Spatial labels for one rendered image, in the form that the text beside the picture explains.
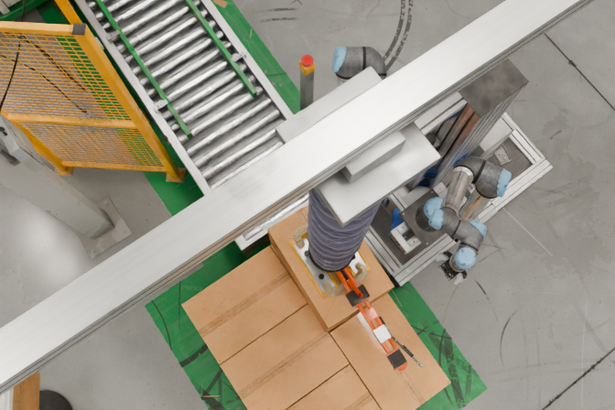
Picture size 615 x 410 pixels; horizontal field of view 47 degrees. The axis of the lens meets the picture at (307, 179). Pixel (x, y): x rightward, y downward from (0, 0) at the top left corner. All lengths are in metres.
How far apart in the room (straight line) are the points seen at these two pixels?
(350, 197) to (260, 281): 2.36
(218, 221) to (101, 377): 3.25
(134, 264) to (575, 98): 4.10
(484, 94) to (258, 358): 2.00
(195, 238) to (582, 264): 3.69
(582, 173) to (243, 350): 2.55
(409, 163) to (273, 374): 2.43
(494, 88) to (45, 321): 1.88
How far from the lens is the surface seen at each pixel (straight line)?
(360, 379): 4.00
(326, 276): 3.59
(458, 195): 2.91
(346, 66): 3.24
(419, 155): 1.76
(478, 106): 2.76
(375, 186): 1.72
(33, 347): 1.59
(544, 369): 4.78
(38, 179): 3.59
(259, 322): 4.01
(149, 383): 4.64
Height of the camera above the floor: 4.53
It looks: 75 degrees down
